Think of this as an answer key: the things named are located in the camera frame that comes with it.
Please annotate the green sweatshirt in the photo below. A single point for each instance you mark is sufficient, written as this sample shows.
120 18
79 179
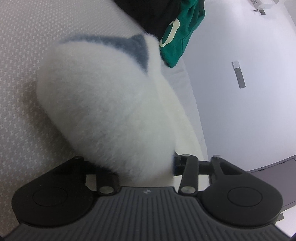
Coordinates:
178 33

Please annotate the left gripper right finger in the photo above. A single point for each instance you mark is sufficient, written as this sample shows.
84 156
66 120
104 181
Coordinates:
228 193

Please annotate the grey wall switch plate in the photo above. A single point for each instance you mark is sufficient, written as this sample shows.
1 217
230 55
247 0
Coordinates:
238 73

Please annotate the white blue striped fuzzy sweater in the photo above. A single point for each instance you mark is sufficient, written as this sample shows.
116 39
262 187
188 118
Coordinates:
111 102

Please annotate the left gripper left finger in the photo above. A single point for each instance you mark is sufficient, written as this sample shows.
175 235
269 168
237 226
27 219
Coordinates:
63 195

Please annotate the black garment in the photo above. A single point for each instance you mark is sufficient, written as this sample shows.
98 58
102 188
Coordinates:
154 16

